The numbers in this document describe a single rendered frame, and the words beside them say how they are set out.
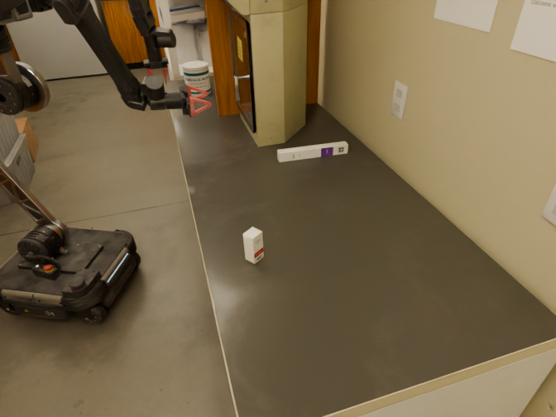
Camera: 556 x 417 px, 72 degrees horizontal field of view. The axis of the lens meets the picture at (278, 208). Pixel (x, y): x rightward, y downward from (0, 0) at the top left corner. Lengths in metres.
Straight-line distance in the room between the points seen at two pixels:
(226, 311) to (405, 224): 0.56
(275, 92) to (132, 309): 1.40
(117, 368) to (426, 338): 1.52
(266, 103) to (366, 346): 0.95
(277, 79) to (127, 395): 1.47
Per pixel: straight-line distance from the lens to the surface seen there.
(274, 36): 1.42
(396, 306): 0.92
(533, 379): 1.11
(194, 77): 2.09
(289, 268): 0.97
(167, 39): 1.76
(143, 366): 2.03
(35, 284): 2.28
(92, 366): 2.12
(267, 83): 1.45
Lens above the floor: 1.62
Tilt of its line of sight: 36 degrees down
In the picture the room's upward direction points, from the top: 2 degrees counter-clockwise
